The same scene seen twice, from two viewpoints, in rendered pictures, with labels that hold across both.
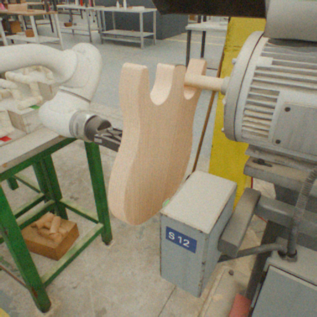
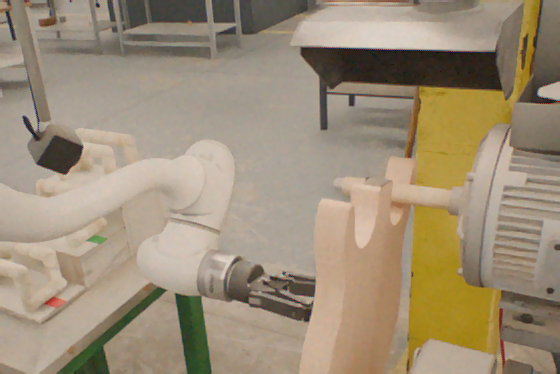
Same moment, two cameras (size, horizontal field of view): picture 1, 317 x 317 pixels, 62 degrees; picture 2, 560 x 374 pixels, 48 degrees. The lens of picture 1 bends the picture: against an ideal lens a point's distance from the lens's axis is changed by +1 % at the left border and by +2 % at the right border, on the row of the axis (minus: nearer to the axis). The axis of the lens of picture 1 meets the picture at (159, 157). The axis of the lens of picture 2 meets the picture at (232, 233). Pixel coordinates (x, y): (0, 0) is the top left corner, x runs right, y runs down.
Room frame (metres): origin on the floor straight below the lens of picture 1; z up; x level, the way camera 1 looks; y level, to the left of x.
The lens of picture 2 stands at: (-0.26, 0.16, 1.71)
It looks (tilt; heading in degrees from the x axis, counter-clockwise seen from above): 28 degrees down; 2
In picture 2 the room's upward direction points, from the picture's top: 6 degrees counter-clockwise
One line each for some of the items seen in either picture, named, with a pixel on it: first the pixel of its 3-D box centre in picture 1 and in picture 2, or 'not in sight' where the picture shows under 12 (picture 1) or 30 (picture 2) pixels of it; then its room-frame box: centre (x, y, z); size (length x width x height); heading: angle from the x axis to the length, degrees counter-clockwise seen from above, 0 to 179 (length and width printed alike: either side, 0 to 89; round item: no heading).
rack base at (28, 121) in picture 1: (21, 111); (66, 247); (1.12, 0.63, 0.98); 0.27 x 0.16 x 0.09; 59
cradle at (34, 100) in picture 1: (30, 101); (88, 230); (1.07, 0.55, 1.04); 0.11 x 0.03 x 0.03; 149
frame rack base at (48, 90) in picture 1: (47, 93); (104, 207); (1.25, 0.55, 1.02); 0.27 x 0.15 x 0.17; 59
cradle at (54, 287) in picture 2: (0, 133); (46, 292); (0.94, 0.64, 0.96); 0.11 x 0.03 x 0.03; 149
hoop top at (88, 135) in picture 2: not in sight; (104, 137); (1.29, 0.52, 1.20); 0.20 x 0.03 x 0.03; 58
